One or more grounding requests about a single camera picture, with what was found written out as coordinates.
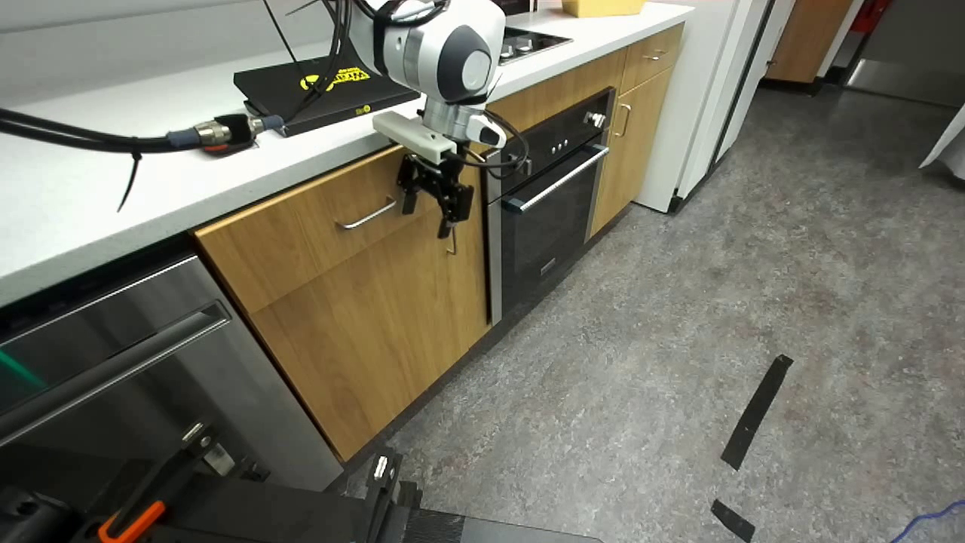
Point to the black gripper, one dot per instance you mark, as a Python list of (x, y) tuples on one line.
[(442, 182)]

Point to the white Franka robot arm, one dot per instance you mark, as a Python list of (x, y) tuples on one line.
[(442, 50)]

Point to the black built-in oven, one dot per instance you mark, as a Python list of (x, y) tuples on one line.
[(547, 243)]

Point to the wide wooden cabinet door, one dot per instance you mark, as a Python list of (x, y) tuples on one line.
[(381, 334)]

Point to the silver oven knob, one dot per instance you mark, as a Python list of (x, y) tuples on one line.
[(595, 117)]

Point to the black glass cooktop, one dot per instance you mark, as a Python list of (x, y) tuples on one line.
[(539, 43)]

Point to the black and red earbud case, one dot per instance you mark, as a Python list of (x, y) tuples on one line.
[(227, 148)]

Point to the black appliance on counter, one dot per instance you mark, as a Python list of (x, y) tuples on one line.
[(513, 6)]

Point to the narrow wooden cabinet door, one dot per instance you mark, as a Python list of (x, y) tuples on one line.
[(644, 140)]

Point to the yellow box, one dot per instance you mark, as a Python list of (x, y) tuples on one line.
[(605, 6)]

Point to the white refrigerator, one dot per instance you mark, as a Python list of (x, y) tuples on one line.
[(704, 90)]

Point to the stainless steel dishwasher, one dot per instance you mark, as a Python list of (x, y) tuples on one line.
[(151, 402)]

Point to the long black tape strip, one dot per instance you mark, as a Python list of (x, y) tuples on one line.
[(755, 412)]

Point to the orange and black clamp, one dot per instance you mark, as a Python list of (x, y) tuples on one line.
[(151, 491)]

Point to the brown wooden room door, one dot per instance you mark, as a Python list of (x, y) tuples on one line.
[(809, 34)]

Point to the short black tape strip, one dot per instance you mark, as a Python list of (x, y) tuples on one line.
[(733, 523)]

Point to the white furniture edge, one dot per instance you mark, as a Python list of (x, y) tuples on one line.
[(952, 145)]

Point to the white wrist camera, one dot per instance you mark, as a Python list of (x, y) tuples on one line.
[(415, 137)]

